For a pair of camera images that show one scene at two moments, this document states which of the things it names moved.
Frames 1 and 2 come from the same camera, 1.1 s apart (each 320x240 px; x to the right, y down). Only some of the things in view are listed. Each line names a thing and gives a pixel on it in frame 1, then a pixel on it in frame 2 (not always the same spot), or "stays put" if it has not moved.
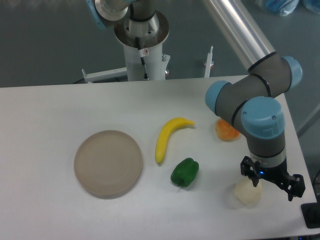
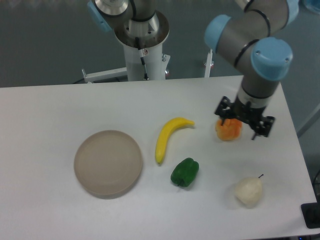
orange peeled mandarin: x=225 y=131 stays put
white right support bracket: x=208 y=63 stays put
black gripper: x=279 y=173 to x=247 y=113
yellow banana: x=166 y=129 stays put
